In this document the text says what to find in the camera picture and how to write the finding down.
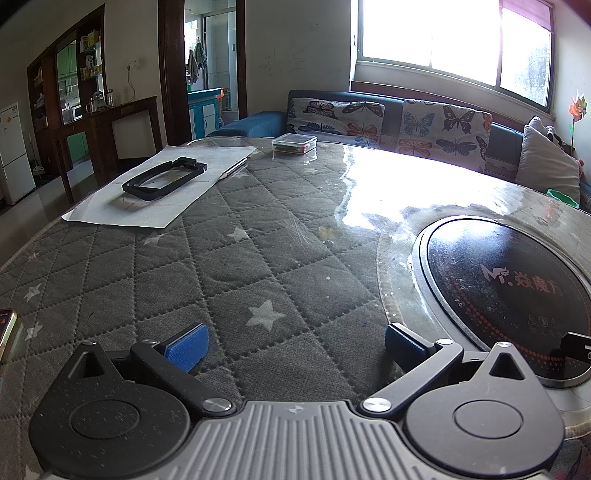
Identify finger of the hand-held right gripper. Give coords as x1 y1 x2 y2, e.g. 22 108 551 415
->
560 331 591 361

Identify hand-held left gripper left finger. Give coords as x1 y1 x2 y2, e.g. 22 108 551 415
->
62 323 234 416

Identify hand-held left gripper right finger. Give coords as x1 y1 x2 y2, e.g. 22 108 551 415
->
361 323 536 416

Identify hanging grey clothes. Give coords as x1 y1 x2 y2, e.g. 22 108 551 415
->
186 41 208 85

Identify round black induction cooktop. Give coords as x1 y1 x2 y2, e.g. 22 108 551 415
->
412 217 591 389

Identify green plastic basin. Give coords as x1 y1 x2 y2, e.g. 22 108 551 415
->
546 188 580 206

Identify white paper sheet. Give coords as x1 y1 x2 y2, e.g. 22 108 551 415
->
61 145 257 229

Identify smartphone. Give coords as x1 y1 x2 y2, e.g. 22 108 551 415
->
0 308 18 365

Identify grey pillow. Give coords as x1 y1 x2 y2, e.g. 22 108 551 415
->
515 116 581 205

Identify butterfly print cushion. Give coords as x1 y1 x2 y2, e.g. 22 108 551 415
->
286 97 386 149
397 99 493 172

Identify dark wooden side table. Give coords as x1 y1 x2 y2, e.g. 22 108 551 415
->
52 95 163 204

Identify clear plastic box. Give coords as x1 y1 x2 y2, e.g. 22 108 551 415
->
271 133 318 155

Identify blue sofa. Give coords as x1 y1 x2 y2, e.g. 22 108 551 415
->
205 89 591 208

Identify colourful pinwheel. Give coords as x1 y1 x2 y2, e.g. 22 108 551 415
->
567 93 588 155

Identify turquoise cabinet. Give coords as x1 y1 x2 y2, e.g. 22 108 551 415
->
187 88 221 140

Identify white refrigerator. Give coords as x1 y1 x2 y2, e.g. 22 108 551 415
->
0 102 37 205

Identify dark wooden shelf cabinet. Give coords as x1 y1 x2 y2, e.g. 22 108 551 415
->
27 4 109 174

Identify window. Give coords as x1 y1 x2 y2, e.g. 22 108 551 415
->
352 0 555 112

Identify purple window blind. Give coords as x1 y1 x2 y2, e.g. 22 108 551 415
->
501 0 555 33

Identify black rectangular frame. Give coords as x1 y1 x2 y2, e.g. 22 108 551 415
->
122 157 208 202

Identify dark wooden door frame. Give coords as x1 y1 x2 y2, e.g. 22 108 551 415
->
158 0 248 147

